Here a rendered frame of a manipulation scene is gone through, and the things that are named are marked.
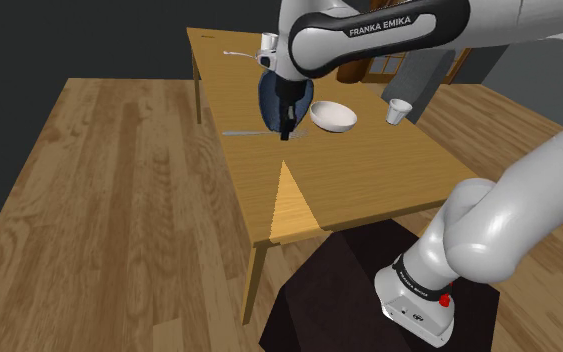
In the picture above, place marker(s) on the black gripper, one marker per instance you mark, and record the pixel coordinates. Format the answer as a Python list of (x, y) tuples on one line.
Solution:
[(288, 100)]

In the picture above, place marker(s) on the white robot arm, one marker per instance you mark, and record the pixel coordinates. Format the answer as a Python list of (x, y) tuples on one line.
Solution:
[(515, 214)]

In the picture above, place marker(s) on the dark blue bowl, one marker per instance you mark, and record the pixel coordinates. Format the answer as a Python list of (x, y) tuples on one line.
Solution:
[(267, 105)]

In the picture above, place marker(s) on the white bowl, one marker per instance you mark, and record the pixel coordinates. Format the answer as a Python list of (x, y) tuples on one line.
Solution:
[(333, 117)]

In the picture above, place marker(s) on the white mug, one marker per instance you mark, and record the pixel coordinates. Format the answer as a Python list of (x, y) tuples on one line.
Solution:
[(268, 41)]

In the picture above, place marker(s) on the wooden table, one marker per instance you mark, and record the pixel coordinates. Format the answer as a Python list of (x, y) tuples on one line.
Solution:
[(359, 166)]

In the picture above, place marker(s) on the white cup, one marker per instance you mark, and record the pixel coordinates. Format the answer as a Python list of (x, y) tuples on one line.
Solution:
[(397, 111)]

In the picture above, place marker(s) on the dark robot stand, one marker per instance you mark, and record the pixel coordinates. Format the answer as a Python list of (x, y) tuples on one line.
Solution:
[(339, 297)]

